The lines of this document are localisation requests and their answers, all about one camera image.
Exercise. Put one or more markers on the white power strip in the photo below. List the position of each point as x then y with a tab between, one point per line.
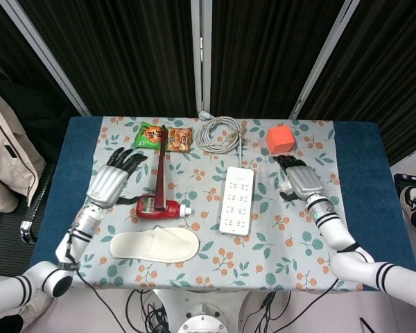
236	204

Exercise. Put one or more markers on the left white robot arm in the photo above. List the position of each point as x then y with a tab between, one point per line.
83	229

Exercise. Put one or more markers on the red ketchup bottle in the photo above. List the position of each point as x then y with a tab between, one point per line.
170	209

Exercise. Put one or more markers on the floral tablecloth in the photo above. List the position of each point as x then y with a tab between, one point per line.
263	222

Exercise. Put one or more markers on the beige jacket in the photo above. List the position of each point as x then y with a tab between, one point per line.
7	145

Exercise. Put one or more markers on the orange cube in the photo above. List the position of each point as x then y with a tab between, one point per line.
280	140

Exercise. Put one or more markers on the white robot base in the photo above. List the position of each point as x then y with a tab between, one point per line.
202	312

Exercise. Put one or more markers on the green snack packet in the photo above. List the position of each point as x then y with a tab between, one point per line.
147	137

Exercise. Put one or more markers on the orange snack packet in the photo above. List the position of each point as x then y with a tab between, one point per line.
179	139

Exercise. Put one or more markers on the dark red folded fan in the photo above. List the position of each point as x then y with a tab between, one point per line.
161	173

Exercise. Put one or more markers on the black device with lights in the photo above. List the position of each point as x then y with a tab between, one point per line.
410	180

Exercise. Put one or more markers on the grey partition post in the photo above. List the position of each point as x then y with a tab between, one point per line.
45	55
201	52
322	59

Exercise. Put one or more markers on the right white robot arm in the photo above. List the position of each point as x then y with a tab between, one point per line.
336	229

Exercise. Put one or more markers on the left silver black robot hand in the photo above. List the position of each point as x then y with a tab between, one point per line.
107	184

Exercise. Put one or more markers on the blue table cover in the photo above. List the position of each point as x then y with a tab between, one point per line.
69	166

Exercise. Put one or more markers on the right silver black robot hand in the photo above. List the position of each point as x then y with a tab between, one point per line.
305	180

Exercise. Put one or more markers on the white slipper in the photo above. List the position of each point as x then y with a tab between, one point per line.
152	246

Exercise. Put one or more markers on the black and white sneaker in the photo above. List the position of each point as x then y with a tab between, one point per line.
414	204

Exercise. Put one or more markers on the white shoe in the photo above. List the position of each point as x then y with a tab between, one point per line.
34	312

